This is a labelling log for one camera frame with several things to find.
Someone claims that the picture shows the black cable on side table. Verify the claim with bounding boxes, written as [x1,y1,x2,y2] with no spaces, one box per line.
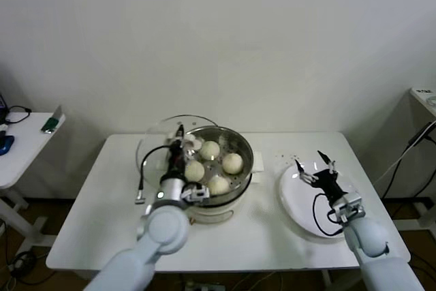
[5,105,33,125]

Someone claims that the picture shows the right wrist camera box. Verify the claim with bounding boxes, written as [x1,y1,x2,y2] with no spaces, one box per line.
[332,192,366,226]

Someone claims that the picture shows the white floor stand frame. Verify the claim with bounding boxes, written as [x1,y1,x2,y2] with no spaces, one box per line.
[381,197,436,232]

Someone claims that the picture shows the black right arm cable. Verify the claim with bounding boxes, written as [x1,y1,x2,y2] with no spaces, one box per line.
[312,192,345,237]

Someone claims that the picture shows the glass pot lid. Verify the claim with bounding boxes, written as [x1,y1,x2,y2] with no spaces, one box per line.
[135,114,222,192]

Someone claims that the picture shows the black floor cable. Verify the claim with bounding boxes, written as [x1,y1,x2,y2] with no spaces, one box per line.
[8,249,55,285]

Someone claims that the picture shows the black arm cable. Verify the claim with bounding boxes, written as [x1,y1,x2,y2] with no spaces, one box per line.
[312,192,345,237]
[134,146,173,206]

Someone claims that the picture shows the brown crumbs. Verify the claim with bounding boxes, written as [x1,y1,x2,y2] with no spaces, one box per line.
[276,153,300,164]

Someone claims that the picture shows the dark device with blue screen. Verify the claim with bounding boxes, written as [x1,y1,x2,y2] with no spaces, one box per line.
[0,89,10,125]

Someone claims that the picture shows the power strip on floor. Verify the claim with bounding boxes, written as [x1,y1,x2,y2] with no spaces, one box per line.
[183,280,225,291]

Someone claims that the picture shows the white steamed baozi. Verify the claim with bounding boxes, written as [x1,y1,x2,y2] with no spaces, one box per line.
[206,175,230,196]
[199,140,221,161]
[222,153,244,175]
[185,160,206,182]

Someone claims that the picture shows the white electric cooker base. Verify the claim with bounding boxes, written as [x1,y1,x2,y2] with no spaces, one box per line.
[185,174,253,226]

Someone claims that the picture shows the steel steamer basket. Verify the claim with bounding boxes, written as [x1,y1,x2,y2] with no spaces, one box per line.
[166,125,255,204]

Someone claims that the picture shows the white round plate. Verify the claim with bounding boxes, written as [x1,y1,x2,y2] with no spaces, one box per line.
[278,162,364,239]

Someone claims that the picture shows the black hanging cable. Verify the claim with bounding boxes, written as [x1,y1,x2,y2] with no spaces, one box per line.
[380,142,413,200]

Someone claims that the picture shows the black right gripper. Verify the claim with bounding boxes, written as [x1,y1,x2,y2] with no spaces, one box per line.
[294,150,348,203]

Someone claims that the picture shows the white side table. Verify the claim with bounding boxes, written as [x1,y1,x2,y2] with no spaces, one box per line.
[0,110,67,247]

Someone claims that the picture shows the green and silver object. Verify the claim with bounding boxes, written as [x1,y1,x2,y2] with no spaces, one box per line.
[41,104,66,134]

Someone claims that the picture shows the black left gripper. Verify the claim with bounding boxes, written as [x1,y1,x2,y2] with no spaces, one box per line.
[163,123,196,183]

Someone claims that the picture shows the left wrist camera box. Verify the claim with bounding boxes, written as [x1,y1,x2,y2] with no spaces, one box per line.
[181,183,211,205]

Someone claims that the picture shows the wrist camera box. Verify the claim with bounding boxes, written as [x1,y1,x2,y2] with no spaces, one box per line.
[181,183,211,205]
[332,192,366,226]

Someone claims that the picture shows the white cabinet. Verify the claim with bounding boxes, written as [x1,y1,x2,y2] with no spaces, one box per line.
[398,87,436,200]

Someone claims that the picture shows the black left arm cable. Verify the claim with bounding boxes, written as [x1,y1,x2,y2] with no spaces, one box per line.
[134,146,173,206]

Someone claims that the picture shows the blue object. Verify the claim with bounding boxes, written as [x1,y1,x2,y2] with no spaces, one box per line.
[0,134,16,155]

